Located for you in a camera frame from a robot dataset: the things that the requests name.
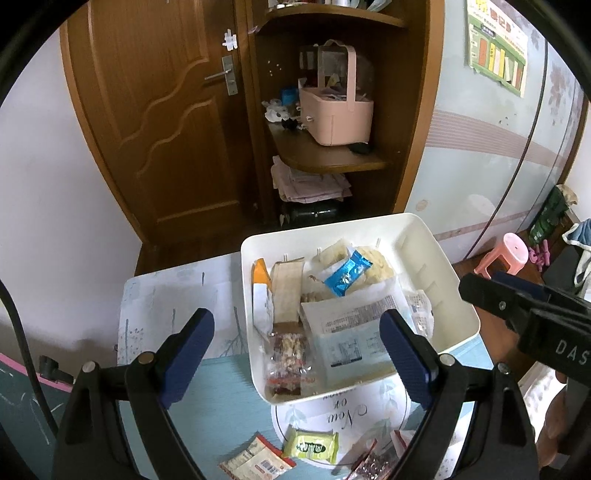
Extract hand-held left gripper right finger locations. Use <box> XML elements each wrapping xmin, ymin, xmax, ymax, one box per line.
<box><xmin>379</xmin><ymin>310</ymin><xmax>541</xmax><ymax>480</ymax></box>

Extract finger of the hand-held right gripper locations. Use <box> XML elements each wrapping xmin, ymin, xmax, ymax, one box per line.
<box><xmin>459</xmin><ymin>273</ymin><xmax>532</xmax><ymax>330</ymax></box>
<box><xmin>492</xmin><ymin>271</ymin><xmax>591</xmax><ymax>315</ymax></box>

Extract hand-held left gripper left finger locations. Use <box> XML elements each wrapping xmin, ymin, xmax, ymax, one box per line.
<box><xmin>51</xmin><ymin>308</ymin><xmax>215</xmax><ymax>480</ymax></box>

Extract large white blue snack packet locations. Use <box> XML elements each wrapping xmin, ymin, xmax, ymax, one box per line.
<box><xmin>300</xmin><ymin>295</ymin><xmax>402</xmax><ymax>388</ymax></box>

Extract white plastic bin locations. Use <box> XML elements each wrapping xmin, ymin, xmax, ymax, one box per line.
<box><xmin>240</xmin><ymin>212</ymin><xmax>481</xmax><ymax>407</ymax></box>

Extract person's right hand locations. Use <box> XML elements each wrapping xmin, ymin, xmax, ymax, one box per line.
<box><xmin>538</xmin><ymin>371</ymin><xmax>568</xmax><ymax>467</ymax></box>

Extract pink plastic stool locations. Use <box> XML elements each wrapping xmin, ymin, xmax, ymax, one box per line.
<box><xmin>473</xmin><ymin>232</ymin><xmax>529</xmax><ymax>280</ymax></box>

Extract clear white snack packet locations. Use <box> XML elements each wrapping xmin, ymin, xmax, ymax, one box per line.
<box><xmin>405</xmin><ymin>290</ymin><xmax>435</xmax><ymax>343</ymax></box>

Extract pale patterned tablecloth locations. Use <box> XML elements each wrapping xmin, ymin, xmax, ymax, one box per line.
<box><xmin>117</xmin><ymin>251</ymin><xmax>490</xmax><ymax>480</ymax></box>

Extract blue white towel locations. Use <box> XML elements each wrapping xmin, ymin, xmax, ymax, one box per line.
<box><xmin>562</xmin><ymin>222</ymin><xmax>591</xmax><ymax>296</ymax></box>

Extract green bag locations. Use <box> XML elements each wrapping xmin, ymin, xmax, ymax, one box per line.
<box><xmin>529</xmin><ymin>185</ymin><xmax>578</xmax><ymax>245</ymax></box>

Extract white red snack packet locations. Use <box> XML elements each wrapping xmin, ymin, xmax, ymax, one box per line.
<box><xmin>390</xmin><ymin>428</ymin><xmax>419</xmax><ymax>450</ymax></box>

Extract round rice cracker packet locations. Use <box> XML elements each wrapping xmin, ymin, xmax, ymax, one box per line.
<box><xmin>318</xmin><ymin>237</ymin><xmax>398</xmax><ymax>296</ymax></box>

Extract clear nut bar packet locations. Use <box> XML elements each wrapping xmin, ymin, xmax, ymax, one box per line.
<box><xmin>265</xmin><ymin>330</ymin><xmax>319</xmax><ymax>398</ymax></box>

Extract small blue snack packet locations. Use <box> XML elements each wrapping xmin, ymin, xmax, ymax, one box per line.
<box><xmin>323</xmin><ymin>249</ymin><xmax>374</xmax><ymax>298</ymax></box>

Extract white round placemat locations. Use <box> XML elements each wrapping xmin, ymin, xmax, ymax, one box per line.
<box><xmin>270</xmin><ymin>383</ymin><xmax>467</xmax><ymax>480</ymax></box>

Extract orange white snack packet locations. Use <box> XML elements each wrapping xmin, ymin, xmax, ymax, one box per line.
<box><xmin>252</xmin><ymin>257</ymin><xmax>274</xmax><ymax>337</ymax></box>

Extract clear red snack packet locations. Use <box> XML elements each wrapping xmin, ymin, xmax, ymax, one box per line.
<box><xmin>346</xmin><ymin>438</ymin><xmax>402</xmax><ymax>480</ymax></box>

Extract long beige wafer packet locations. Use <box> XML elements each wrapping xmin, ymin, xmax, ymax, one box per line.
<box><xmin>270</xmin><ymin>261</ymin><xmax>305</xmax><ymax>324</ymax></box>

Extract beige cracker packet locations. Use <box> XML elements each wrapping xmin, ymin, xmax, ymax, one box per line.
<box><xmin>218</xmin><ymin>433</ymin><xmax>296</xmax><ymax>480</ymax></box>

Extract floral sliding wardrobe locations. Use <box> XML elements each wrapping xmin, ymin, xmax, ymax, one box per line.
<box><xmin>402</xmin><ymin>0</ymin><xmax>589</xmax><ymax>264</ymax></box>

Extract green snack packet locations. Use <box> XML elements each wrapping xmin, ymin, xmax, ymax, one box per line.
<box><xmin>281</xmin><ymin>425</ymin><xmax>340</xmax><ymax>463</ymax></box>

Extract black clip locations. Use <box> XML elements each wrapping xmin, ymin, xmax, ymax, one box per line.
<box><xmin>39</xmin><ymin>355</ymin><xmax>75</xmax><ymax>384</ymax></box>

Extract dark pot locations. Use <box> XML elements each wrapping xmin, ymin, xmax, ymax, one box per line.
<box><xmin>279</xmin><ymin>199</ymin><xmax>345</xmax><ymax>227</ymax></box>

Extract folded pink cloths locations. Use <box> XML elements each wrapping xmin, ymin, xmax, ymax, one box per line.
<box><xmin>270</xmin><ymin>156</ymin><xmax>352</xmax><ymax>204</ymax></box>

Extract wooden corner shelf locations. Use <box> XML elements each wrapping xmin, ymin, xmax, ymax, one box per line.
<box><xmin>242</xmin><ymin>0</ymin><xmax>444</xmax><ymax>227</ymax></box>

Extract white black toy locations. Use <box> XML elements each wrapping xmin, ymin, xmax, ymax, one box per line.
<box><xmin>262</xmin><ymin>99</ymin><xmax>296</xmax><ymax>124</ymax></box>

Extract brown wooden door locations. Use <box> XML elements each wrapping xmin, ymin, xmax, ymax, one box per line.
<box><xmin>60</xmin><ymin>0</ymin><xmax>259</xmax><ymax>250</ymax></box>

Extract black cable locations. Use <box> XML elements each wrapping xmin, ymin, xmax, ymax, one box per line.
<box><xmin>0</xmin><ymin>277</ymin><xmax>58</xmax><ymax>435</ymax></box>

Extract green chalkboard pink frame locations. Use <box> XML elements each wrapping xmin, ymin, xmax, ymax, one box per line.
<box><xmin>0</xmin><ymin>353</ymin><xmax>71</xmax><ymax>446</ymax></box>

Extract pink handled basket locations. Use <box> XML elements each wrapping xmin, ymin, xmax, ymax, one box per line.
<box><xmin>298</xmin><ymin>41</ymin><xmax>375</xmax><ymax>147</ymax></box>

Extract green wall poster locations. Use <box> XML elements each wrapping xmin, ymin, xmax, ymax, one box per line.
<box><xmin>464</xmin><ymin>0</ymin><xmax>529</xmax><ymax>99</ymax></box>

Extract silver door handle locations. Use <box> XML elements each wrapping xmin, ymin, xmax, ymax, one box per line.
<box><xmin>204</xmin><ymin>55</ymin><xmax>237</xmax><ymax>96</ymax></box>

